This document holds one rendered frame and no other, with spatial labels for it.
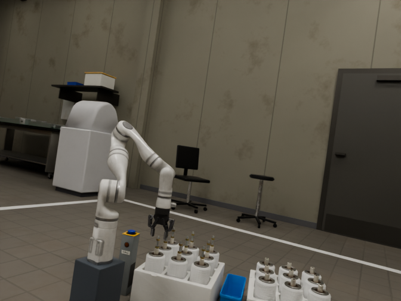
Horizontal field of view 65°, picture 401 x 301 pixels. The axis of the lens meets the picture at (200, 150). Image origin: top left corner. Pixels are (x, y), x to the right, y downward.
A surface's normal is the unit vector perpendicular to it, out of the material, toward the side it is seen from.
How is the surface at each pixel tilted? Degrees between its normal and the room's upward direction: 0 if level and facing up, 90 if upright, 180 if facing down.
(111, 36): 90
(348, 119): 90
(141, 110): 90
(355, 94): 90
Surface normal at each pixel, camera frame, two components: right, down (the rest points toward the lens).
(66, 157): -0.45, -0.07
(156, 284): -0.24, -0.04
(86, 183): 0.88, 0.12
